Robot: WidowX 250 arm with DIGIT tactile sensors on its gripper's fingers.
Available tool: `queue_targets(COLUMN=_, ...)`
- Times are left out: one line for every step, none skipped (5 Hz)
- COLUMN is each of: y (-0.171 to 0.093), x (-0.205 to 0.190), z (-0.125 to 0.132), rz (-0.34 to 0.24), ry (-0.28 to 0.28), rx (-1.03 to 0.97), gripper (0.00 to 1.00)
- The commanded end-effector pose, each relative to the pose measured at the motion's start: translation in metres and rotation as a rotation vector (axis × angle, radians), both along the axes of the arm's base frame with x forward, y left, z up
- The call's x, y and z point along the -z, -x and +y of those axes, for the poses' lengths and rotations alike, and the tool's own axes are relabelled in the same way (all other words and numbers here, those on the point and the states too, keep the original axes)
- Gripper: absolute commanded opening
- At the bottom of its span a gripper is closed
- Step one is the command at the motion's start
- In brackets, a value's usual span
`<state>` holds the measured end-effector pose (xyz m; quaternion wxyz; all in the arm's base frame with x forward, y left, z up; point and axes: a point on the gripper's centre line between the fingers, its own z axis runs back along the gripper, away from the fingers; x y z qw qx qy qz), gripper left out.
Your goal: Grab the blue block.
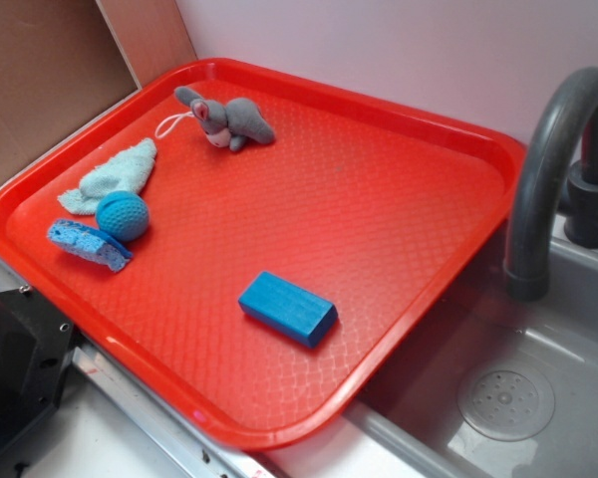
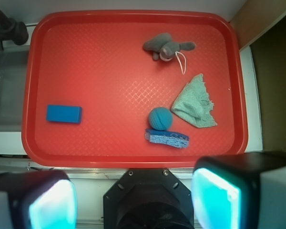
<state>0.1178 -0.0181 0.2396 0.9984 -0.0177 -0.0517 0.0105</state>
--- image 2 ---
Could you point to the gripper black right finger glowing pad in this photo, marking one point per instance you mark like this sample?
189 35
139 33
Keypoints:
246 191

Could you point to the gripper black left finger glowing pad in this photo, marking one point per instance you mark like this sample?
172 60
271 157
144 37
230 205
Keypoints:
37 200

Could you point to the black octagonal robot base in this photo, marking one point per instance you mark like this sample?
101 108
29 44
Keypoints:
148 199

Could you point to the blue rectangular block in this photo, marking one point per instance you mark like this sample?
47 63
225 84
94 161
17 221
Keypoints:
64 114

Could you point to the blue sponge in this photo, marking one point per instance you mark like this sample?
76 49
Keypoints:
168 138

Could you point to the light green knitted cloth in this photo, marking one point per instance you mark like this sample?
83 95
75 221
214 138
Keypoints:
193 104

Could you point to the blue knitted ball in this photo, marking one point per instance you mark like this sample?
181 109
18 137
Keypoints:
160 118

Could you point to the red plastic tray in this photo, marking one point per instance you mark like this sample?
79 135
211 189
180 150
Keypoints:
95 60

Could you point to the metal sink basin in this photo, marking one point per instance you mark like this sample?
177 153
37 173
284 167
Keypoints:
13 69

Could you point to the dark sink faucet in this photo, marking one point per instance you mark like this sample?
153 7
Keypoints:
11 30

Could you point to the grey plush elephant toy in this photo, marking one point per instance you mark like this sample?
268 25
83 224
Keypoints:
164 48

